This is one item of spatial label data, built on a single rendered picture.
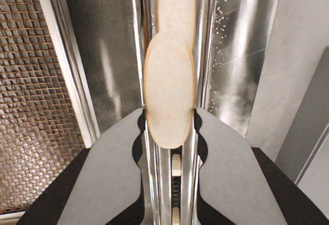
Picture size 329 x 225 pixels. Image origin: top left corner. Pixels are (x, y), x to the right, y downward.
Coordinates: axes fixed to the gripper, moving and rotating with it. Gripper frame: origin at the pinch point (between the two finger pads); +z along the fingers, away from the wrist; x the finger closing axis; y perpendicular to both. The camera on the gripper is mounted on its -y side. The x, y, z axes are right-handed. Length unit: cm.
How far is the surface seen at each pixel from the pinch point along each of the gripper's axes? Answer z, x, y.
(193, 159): 8.9, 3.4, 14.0
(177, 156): 9.4, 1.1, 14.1
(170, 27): 8.0, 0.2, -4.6
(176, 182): 9.9, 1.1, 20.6
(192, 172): 8.9, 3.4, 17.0
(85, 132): 4.9, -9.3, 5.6
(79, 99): 4.1, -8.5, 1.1
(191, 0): 8.1, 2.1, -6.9
